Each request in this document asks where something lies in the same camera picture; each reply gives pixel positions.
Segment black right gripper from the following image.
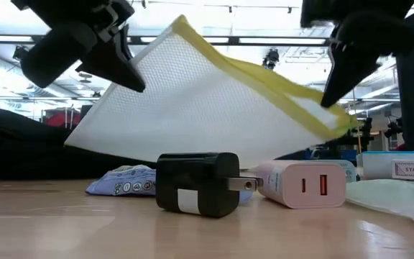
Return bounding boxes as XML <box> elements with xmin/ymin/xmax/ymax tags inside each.
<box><xmin>300</xmin><ymin>0</ymin><xmax>414</xmax><ymax>109</ymax></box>

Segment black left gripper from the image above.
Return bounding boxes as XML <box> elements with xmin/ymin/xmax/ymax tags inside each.
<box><xmin>11</xmin><ymin>0</ymin><xmax>147</xmax><ymax>94</ymax></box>

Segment teal white pill organizer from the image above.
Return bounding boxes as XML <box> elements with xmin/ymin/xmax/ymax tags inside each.
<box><xmin>356</xmin><ymin>150</ymin><xmax>414</xmax><ymax>181</ymax></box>

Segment white mesh pouch yellow zipper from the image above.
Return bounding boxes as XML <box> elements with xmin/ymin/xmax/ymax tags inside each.
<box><xmin>64</xmin><ymin>14</ymin><xmax>359</xmax><ymax>170</ymax></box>

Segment black backpack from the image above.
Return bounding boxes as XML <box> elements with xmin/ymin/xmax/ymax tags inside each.
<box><xmin>0</xmin><ymin>107</ymin><xmax>157</xmax><ymax>181</ymax></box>

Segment blue tissue pack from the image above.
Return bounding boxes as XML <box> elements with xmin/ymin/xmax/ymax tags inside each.
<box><xmin>85</xmin><ymin>164</ymin><xmax>254</xmax><ymax>202</ymax></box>

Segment pink USB charger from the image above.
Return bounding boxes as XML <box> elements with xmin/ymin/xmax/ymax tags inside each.
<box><xmin>255</xmin><ymin>160</ymin><xmax>347</xmax><ymax>210</ymax></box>

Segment green item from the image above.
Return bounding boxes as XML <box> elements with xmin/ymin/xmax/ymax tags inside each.
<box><xmin>345</xmin><ymin>178</ymin><xmax>414</xmax><ymax>235</ymax></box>

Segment black wall charger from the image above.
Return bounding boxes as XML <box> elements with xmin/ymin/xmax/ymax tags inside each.
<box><xmin>155</xmin><ymin>152</ymin><xmax>264</xmax><ymax>219</ymax></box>

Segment red background cart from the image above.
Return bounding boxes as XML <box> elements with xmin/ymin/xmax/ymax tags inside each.
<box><xmin>43</xmin><ymin>107</ymin><xmax>82</xmax><ymax>129</ymax></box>

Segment black ceiling spotlight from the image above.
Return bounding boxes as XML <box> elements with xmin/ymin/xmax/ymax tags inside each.
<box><xmin>11</xmin><ymin>45</ymin><xmax>30</xmax><ymax>61</ymax></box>

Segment black background robot rig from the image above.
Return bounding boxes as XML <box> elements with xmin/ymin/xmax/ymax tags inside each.
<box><xmin>384</xmin><ymin>115</ymin><xmax>405</xmax><ymax>140</ymax></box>
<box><xmin>321</xmin><ymin>117</ymin><xmax>376</xmax><ymax>159</ymax></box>

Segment blue background bins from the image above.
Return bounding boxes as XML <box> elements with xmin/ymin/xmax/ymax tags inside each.
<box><xmin>302</xmin><ymin>149</ymin><xmax>359</xmax><ymax>162</ymax></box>

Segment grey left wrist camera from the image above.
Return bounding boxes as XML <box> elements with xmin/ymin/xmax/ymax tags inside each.
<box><xmin>91</xmin><ymin>2</ymin><xmax>121</xmax><ymax>43</ymax></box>

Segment black overhead camera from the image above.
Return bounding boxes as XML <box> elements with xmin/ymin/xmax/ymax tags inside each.
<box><xmin>262</xmin><ymin>48</ymin><xmax>280</xmax><ymax>71</ymax></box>

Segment black overhead rail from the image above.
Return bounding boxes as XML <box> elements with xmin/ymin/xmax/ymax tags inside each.
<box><xmin>0</xmin><ymin>34</ymin><xmax>332</xmax><ymax>47</ymax></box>

